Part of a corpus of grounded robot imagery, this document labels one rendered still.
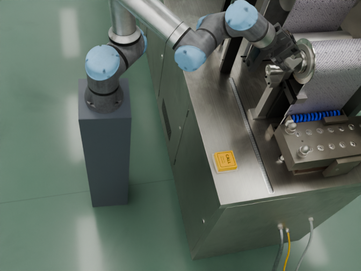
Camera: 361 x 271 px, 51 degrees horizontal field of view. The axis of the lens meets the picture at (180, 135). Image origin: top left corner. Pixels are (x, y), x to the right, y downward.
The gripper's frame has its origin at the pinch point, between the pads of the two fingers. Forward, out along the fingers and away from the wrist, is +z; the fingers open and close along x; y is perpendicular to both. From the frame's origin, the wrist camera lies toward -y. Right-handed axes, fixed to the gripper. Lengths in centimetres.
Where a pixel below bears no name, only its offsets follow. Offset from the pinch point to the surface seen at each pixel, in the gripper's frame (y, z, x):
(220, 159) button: -36.9, 3.3, -15.5
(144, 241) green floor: -122, 45, -15
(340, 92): 7.1, 22.2, -6.1
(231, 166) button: -34.9, 5.7, -19.1
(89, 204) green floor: -140, 24, 12
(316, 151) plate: -8.7, 20.4, -22.4
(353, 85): 11.8, 21.8, -6.1
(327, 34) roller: 13.3, 15.2, 13.4
